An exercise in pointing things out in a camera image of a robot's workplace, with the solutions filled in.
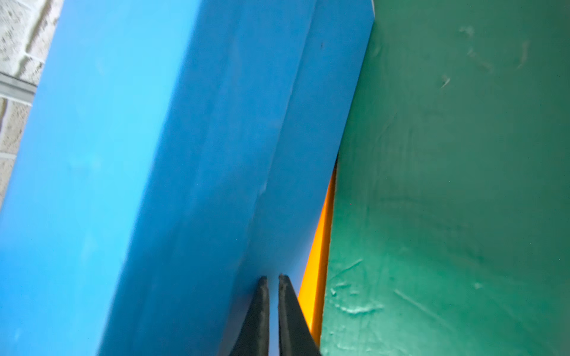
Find green shoebox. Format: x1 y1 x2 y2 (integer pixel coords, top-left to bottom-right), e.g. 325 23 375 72
321 1 569 355

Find left corner aluminium post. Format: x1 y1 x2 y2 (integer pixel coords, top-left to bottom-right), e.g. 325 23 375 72
0 74 37 106

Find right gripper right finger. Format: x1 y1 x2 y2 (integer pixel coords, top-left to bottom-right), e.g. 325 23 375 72
278 274 322 356

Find orange shoebox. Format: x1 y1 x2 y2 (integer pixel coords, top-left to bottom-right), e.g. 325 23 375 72
298 167 337 347

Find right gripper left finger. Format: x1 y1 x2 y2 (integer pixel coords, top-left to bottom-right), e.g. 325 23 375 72
229 276 270 356

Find blue shoebox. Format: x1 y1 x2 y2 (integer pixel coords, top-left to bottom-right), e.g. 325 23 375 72
1 1 375 355

